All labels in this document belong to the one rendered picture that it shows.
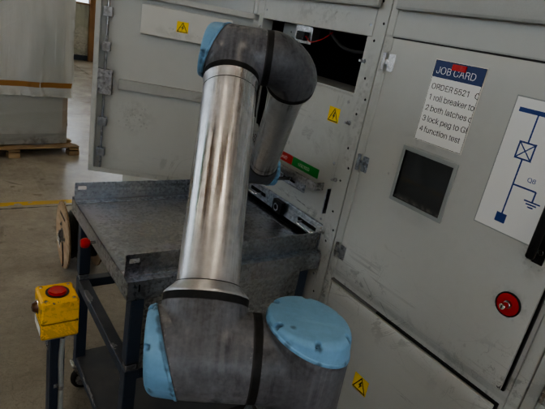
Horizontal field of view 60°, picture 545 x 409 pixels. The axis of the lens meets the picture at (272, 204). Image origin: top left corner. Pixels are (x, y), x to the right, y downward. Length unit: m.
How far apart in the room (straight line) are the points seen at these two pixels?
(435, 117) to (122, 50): 1.28
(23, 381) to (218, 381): 1.64
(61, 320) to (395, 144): 0.97
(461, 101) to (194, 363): 0.88
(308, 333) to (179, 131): 1.46
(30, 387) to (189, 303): 1.59
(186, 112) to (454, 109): 1.18
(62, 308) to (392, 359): 0.91
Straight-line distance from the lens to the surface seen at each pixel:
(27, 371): 2.40
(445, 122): 1.30
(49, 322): 1.20
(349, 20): 1.61
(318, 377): 0.79
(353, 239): 1.52
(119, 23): 2.08
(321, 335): 0.78
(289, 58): 1.02
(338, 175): 1.59
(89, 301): 1.84
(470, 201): 1.26
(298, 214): 1.80
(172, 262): 1.39
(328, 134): 1.68
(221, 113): 0.92
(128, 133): 2.13
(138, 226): 1.66
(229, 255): 0.82
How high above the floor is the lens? 1.54
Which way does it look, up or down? 20 degrees down
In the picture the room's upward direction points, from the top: 11 degrees clockwise
